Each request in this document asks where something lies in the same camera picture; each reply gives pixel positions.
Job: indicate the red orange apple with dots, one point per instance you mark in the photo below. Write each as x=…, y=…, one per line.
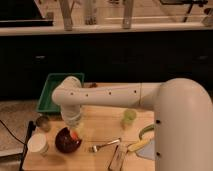
x=74, y=135

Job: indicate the white paper cup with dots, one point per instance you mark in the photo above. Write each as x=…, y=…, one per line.
x=38, y=143

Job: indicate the green plastic tray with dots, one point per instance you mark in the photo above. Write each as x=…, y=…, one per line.
x=45, y=104

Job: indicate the wooden block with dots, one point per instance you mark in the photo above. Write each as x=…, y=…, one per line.
x=118, y=158

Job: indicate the light blue cloth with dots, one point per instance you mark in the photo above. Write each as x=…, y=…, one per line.
x=148, y=151

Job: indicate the silver fork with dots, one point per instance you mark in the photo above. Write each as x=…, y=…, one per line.
x=96, y=148

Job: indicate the small metal cup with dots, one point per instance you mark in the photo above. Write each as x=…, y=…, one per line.
x=43, y=123

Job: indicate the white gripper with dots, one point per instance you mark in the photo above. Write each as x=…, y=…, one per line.
x=71, y=115

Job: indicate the dark red grapes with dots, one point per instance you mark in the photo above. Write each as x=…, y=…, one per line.
x=93, y=85

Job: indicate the purple bowl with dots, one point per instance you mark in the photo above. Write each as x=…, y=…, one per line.
x=65, y=143

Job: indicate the green plastic cup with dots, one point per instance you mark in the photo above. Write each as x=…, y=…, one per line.
x=129, y=116

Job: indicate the yellow banana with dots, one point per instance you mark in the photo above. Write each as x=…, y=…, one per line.
x=137, y=145

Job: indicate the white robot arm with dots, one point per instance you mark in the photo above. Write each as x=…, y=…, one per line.
x=183, y=116

